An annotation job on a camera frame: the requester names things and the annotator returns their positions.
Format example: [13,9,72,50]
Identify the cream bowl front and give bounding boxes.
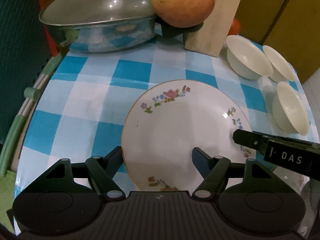
[272,81,310,136]

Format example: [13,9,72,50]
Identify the cream bowl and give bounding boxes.
[226,35,273,80]
[263,45,295,83]
[272,81,310,136]

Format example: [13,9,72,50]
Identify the cream plate colourful floral rim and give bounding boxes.
[121,80,256,192]

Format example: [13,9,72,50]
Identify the blue white checkered tablecloth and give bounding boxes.
[12,37,319,239]

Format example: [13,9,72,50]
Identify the green towel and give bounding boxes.
[0,171,16,233]

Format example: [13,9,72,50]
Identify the green white hoop tube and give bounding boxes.
[1,53,63,177]

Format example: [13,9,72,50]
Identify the wooden knife block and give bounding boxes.
[184,0,240,57]

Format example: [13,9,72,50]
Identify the red tomato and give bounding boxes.
[228,18,241,35]

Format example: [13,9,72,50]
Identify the wooden cabinet doors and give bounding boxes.
[44,0,319,80]

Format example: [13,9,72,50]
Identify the teal foam mat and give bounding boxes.
[1,0,52,143]

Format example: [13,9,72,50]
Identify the steel pot with lid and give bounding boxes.
[38,0,205,54]

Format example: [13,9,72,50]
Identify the red apple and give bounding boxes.
[151,0,215,28]

